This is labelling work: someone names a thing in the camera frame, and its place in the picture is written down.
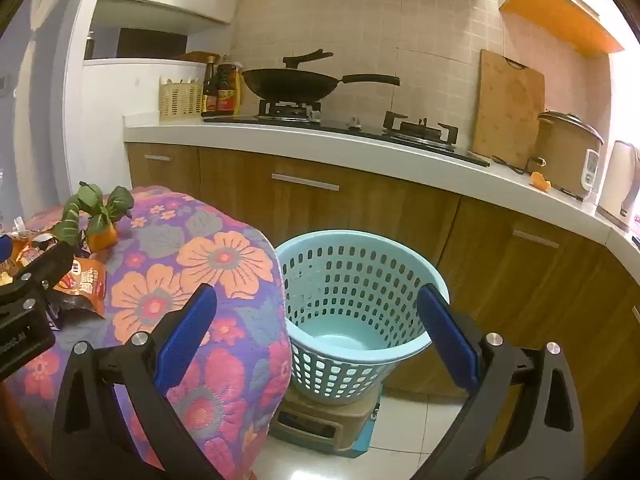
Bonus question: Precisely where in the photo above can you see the black wok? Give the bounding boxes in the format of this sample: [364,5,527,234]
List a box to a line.
[241,67,401,103]

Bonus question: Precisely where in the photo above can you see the black glass gas stove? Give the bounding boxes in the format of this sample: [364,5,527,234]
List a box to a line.
[202,100,491,168]

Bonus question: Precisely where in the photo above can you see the long metal cabinet handle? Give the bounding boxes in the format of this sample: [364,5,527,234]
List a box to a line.
[271,173,340,192]

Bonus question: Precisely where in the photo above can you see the light blue plastic basket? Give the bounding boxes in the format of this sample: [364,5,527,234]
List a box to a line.
[275,230,451,407]

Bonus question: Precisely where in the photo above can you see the green vegetable leaves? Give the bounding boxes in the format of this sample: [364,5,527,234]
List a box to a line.
[52,181,134,246]

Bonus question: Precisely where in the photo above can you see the black power cable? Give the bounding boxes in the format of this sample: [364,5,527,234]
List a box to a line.
[490,155,583,202]

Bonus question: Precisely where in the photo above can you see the beige plastic stool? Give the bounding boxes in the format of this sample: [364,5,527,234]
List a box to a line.
[270,385,381,458]

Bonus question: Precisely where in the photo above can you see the wooden cutting board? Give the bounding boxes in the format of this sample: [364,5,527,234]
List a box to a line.
[471,49,546,161]

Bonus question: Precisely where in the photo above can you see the beige rice cooker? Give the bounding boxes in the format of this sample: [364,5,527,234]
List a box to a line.
[530,110,605,198]

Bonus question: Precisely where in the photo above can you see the orange snack packet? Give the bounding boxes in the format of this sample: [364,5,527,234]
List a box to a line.
[52,255,108,318]

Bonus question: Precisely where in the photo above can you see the floral printed tablecloth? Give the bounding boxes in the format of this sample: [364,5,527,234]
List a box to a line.
[0,185,293,480]

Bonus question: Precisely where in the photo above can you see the cream cutlery basket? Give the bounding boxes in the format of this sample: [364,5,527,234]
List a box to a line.
[159,76,205,122]

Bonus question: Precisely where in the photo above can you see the dark sauce bottle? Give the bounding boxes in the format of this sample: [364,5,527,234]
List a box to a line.
[202,55,221,114]

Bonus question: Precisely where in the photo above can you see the black utensil handle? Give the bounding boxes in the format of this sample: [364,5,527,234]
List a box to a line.
[282,49,334,70]

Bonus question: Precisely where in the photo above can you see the clear plastic wrapper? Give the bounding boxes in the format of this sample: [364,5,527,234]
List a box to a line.
[5,215,32,241]

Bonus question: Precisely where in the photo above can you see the wooden kitchen counter cabinet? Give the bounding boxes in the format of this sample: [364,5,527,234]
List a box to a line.
[125,142,640,461]

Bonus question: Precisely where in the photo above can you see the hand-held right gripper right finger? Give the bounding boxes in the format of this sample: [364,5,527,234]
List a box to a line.
[410,282,586,480]

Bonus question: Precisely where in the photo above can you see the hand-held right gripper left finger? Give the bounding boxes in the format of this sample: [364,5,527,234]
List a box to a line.
[51,282,226,480]

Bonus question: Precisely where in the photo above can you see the orange wall cabinet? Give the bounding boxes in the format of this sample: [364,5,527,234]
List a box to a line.
[498,0,626,56]

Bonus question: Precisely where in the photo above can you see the white electric kettle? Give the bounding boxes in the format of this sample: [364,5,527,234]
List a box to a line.
[597,140,640,231]

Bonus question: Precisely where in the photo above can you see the red label sauce bottle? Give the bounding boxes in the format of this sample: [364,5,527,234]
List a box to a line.
[215,55,241,115]

